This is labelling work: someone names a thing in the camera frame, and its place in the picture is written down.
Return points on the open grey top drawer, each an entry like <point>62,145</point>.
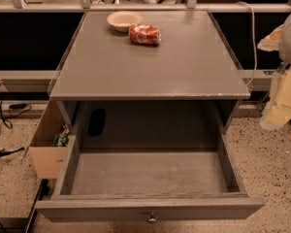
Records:
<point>127,184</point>

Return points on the black tool on floor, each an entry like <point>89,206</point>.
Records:
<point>8,152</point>

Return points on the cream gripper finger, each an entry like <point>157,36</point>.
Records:
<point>271,41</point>
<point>278,110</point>

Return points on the metal drawer knob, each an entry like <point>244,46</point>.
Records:
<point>151,219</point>

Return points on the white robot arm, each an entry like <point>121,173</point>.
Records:
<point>284,49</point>

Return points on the white paper bowl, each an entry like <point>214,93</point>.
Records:
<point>123,20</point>

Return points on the crushed red coke can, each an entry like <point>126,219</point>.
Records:
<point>145,34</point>

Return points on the green chip bag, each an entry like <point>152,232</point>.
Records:
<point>62,138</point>

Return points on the grey wooden cabinet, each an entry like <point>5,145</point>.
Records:
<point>154,97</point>

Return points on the brown cardboard box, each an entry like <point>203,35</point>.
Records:
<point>46,157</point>

